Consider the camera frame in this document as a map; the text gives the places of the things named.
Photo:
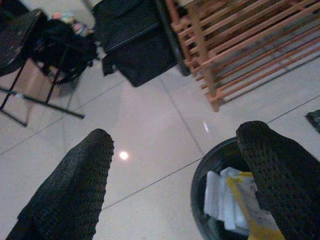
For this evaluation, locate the black folding chair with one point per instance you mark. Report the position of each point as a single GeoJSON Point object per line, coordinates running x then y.
{"type": "Point", "coordinates": [15, 37]}

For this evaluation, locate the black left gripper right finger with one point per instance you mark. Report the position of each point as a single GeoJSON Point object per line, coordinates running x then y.
{"type": "Point", "coordinates": [287, 185]}

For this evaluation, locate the small black trash wrapper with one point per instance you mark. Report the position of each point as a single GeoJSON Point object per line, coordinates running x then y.
{"type": "Point", "coordinates": [314, 121]}

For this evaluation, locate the yellow snack wrapper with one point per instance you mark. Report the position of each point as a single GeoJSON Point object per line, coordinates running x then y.
{"type": "Point", "coordinates": [260, 225]}

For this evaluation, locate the wooden slatted shoe rack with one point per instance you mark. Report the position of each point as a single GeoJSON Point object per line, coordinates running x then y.
{"type": "Point", "coordinates": [200, 37]}

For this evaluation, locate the white crumpled paper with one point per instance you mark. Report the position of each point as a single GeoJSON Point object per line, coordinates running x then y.
{"type": "Point", "coordinates": [217, 195]}

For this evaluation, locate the black trolley case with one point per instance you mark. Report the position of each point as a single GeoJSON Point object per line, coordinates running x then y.
{"type": "Point", "coordinates": [140, 50]}

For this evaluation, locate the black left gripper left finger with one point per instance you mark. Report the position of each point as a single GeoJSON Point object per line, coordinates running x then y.
{"type": "Point", "coordinates": [75, 190]}

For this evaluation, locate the black round rubbish bin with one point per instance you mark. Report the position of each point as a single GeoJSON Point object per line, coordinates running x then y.
{"type": "Point", "coordinates": [198, 175]}

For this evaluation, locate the black backpack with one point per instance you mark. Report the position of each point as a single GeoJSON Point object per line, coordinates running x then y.
{"type": "Point", "coordinates": [65, 50]}

